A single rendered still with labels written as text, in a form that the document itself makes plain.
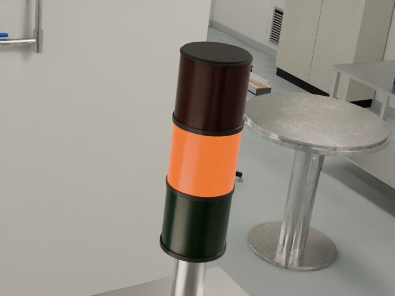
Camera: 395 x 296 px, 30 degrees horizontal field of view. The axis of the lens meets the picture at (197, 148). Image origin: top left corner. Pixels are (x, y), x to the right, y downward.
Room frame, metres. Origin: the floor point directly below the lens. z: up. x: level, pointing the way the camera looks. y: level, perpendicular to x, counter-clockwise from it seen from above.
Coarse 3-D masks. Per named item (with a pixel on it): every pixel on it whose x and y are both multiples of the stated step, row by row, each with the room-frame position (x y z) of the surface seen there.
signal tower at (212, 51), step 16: (192, 48) 0.48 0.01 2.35; (208, 48) 0.49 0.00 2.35; (224, 48) 0.49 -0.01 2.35; (240, 48) 0.50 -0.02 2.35; (208, 64) 0.46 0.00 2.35; (224, 64) 0.46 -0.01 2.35; (240, 64) 0.46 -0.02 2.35; (192, 128) 0.46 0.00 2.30; (240, 128) 0.47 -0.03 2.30; (176, 192) 0.46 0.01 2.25; (160, 240) 0.48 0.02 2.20; (176, 256) 0.46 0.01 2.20; (176, 272) 0.47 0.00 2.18; (192, 272) 0.47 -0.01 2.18; (176, 288) 0.47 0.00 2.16; (192, 288) 0.47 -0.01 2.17
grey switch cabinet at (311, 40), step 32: (288, 0) 8.08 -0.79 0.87; (320, 0) 7.65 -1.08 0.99; (352, 0) 7.27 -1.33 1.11; (384, 0) 7.27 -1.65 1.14; (288, 32) 8.01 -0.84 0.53; (320, 32) 7.58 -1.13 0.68; (352, 32) 7.20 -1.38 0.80; (384, 32) 7.32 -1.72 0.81; (288, 64) 7.94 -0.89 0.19; (320, 64) 7.51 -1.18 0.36; (352, 96) 7.18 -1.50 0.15
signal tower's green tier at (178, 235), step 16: (176, 208) 0.46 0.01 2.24; (192, 208) 0.46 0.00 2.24; (208, 208) 0.46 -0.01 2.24; (224, 208) 0.47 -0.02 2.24; (176, 224) 0.46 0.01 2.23; (192, 224) 0.46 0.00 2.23; (208, 224) 0.46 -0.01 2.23; (224, 224) 0.47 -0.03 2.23; (176, 240) 0.46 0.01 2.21; (192, 240) 0.46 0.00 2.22; (208, 240) 0.46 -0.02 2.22; (224, 240) 0.47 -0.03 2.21; (192, 256) 0.46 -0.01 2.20; (208, 256) 0.46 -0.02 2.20
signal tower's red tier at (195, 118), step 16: (192, 64) 0.46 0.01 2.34; (192, 80) 0.46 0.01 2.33; (208, 80) 0.46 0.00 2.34; (224, 80) 0.46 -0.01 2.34; (240, 80) 0.47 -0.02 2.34; (176, 96) 0.48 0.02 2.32; (192, 96) 0.46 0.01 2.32; (208, 96) 0.46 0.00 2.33; (224, 96) 0.46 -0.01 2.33; (240, 96) 0.47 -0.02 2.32; (176, 112) 0.47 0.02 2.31; (192, 112) 0.46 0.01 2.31; (208, 112) 0.46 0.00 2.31; (224, 112) 0.46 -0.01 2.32; (240, 112) 0.47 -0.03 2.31; (208, 128) 0.46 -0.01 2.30; (224, 128) 0.46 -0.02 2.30
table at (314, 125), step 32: (256, 96) 4.55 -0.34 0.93; (288, 96) 4.63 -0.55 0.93; (320, 96) 4.71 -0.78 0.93; (256, 128) 4.04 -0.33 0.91; (288, 128) 4.05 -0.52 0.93; (320, 128) 4.11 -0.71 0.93; (352, 128) 4.18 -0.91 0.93; (384, 128) 4.24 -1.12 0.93; (320, 160) 4.24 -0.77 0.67; (288, 192) 4.28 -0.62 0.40; (288, 224) 4.23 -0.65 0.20; (288, 256) 4.12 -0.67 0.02; (320, 256) 4.17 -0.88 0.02
